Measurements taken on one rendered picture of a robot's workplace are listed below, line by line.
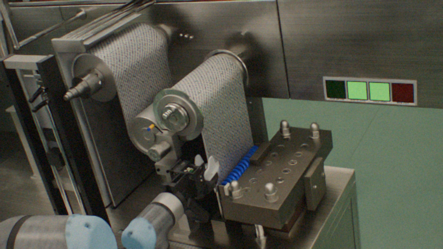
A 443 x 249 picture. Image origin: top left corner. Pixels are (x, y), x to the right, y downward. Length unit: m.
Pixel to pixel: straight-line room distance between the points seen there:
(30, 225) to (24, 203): 1.01
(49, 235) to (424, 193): 2.50
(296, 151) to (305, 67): 0.24
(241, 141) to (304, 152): 0.18
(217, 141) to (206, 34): 0.37
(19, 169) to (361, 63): 1.30
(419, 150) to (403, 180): 0.33
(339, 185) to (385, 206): 1.43
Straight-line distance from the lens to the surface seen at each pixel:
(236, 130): 1.57
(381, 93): 1.55
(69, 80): 1.64
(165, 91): 1.41
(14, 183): 2.14
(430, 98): 1.53
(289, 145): 1.64
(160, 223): 1.26
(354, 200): 1.78
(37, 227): 0.97
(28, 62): 1.49
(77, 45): 1.50
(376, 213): 3.06
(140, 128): 1.54
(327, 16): 1.51
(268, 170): 1.54
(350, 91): 1.57
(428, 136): 3.71
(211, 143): 1.46
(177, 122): 1.42
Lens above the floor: 1.85
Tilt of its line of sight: 27 degrees down
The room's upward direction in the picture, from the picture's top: 11 degrees counter-clockwise
